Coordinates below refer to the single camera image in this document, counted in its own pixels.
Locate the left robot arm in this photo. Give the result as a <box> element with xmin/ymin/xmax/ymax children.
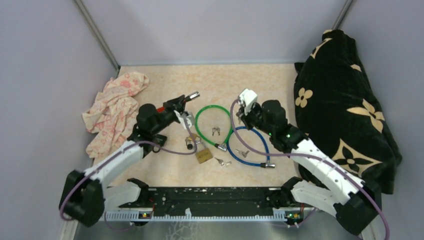
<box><xmin>58</xmin><ymin>95</ymin><xmax>193</xmax><ymax>227</ymax></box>

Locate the silver key bunch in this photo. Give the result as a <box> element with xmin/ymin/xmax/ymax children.
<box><xmin>215</xmin><ymin>157</ymin><xmax>232</xmax><ymax>167</ymax></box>

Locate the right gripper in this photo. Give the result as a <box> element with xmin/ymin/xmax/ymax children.
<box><xmin>236</xmin><ymin>102</ymin><xmax>274</xmax><ymax>136</ymax></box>

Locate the purple cable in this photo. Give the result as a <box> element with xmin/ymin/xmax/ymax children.
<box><xmin>229</xmin><ymin>98</ymin><xmax>391</xmax><ymax>240</ymax></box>
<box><xmin>58</xmin><ymin>114</ymin><xmax>198</xmax><ymax>232</ymax></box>

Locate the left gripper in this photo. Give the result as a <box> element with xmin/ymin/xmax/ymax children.
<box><xmin>151</xmin><ymin>95</ymin><xmax>187</xmax><ymax>136</ymax></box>

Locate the blue cable lock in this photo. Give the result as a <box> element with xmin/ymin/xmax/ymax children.
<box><xmin>226</xmin><ymin>129</ymin><xmax>276</xmax><ymax>169</ymax></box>

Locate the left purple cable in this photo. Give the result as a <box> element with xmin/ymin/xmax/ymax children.
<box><xmin>58</xmin><ymin>114</ymin><xmax>198</xmax><ymax>232</ymax></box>

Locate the small brass padlock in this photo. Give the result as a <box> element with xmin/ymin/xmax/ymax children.
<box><xmin>185</xmin><ymin>133</ymin><xmax>201</xmax><ymax>148</ymax></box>

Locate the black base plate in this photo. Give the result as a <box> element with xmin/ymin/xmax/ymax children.
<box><xmin>121</xmin><ymin>187</ymin><xmax>301</xmax><ymax>217</ymax></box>

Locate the black cable lock head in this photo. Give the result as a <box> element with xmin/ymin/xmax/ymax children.
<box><xmin>152</xmin><ymin>134</ymin><xmax>168</xmax><ymax>154</ymax></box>

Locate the green lock key pair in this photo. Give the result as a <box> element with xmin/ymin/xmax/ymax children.
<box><xmin>212</xmin><ymin>127</ymin><xmax>221</xmax><ymax>136</ymax></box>

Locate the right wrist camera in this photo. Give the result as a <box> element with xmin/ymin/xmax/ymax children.
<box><xmin>237</xmin><ymin>88</ymin><xmax>258</xmax><ymax>116</ymax></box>

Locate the black floral blanket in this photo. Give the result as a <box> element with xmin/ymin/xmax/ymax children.
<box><xmin>293</xmin><ymin>29</ymin><xmax>403</xmax><ymax>195</ymax></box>

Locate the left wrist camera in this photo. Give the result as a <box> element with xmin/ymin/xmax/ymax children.
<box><xmin>173</xmin><ymin>110</ymin><xmax>196</xmax><ymax>130</ymax></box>

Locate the small key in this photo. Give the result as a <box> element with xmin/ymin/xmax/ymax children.
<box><xmin>235</xmin><ymin>149</ymin><xmax>250</xmax><ymax>158</ymax></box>

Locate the pink patterned cloth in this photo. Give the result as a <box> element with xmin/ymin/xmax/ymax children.
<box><xmin>82</xmin><ymin>71</ymin><xmax>150</xmax><ymax>159</ymax></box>

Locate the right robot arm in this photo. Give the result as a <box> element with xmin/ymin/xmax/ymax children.
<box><xmin>229</xmin><ymin>99</ymin><xmax>390</xmax><ymax>240</ymax></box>

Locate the red cable lock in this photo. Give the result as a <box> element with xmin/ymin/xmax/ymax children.
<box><xmin>156</xmin><ymin>91</ymin><xmax>200</xmax><ymax>113</ymax></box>

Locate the black-headed key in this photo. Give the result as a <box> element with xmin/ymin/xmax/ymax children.
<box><xmin>185</xmin><ymin>138</ymin><xmax>194</xmax><ymax>150</ymax></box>

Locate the green cable lock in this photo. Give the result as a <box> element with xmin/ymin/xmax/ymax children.
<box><xmin>194</xmin><ymin>104</ymin><xmax>233</xmax><ymax>152</ymax></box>

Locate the large brass padlock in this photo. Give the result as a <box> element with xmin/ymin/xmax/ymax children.
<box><xmin>195</xmin><ymin>148</ymin><xmax>213</xmax><ymax>164</ymax></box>

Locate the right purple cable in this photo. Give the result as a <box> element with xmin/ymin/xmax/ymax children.
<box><xmin>229</xmin><ymin>98</ymin><xmax>391</xmax><ymax>240</ymax></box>

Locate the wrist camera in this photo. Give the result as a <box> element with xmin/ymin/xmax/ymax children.
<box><xmin>173</xmin><ymin>110</ymin><xmax>196</xmax><ymax>130</ymax></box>
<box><xmin>237</xmin><ymin>88</ymin><xmax>258</xmax><ymax>116</ymax></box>

